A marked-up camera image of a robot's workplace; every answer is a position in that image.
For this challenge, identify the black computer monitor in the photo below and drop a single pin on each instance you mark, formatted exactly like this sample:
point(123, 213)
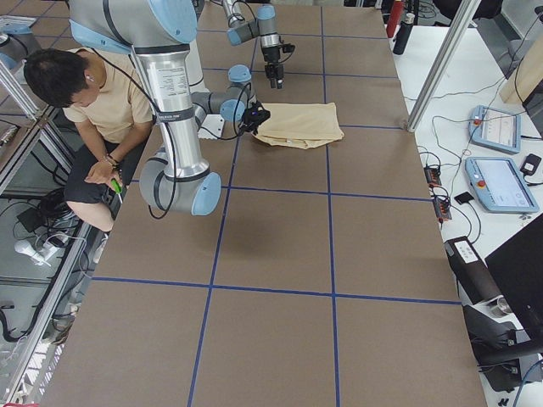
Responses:
point(516, 268)

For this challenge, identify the white power strip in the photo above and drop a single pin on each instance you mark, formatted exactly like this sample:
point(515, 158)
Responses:
point(41, 256)

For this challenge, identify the aluminium frame post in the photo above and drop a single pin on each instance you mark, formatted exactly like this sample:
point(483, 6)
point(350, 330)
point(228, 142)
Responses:
point(445, 54)

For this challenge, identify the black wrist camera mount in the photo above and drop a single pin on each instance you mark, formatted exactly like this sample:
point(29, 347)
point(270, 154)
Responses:
point(287, 48)

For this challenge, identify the cream printed long-sleeve shirt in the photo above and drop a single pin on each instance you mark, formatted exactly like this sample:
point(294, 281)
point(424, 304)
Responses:
point(300, 126)

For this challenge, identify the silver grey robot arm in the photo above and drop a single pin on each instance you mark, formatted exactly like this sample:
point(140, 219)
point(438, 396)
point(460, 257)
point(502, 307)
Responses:
point(262, 26)
point(158, 35)

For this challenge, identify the blue teach pendant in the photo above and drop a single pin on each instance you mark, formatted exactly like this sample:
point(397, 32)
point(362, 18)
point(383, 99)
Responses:
point(495, 129)
point(499, 185)

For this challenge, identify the person with black hair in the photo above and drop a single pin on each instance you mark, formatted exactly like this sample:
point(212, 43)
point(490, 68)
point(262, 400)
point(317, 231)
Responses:
point(99, 93)

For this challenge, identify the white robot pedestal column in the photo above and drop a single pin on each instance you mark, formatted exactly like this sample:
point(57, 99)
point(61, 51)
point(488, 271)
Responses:
point(205, 122)

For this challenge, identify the upper blue teach pendant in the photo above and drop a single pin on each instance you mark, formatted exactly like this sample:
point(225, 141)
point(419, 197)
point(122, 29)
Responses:
point(495, 129)

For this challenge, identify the red water bottle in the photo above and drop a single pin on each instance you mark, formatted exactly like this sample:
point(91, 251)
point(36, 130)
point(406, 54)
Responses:
point(395, 14)

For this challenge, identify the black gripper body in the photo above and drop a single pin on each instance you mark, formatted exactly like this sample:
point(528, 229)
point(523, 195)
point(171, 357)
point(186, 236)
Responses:
point(271, 55)
point(261, 115)

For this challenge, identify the black water bottle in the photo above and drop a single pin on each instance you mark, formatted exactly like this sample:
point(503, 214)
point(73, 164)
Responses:
point(403, 34)

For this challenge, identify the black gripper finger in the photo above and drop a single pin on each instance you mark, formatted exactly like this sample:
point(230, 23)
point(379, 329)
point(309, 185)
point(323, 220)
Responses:
point(279, 73)
point(271, 74)

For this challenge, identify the black box with label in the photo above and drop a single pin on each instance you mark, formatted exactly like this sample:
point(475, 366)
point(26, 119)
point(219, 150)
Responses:
point(470, 270)

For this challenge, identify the lower blue teach pendant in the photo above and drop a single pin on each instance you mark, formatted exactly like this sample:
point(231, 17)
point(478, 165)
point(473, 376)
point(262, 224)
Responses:
point(499, 185)

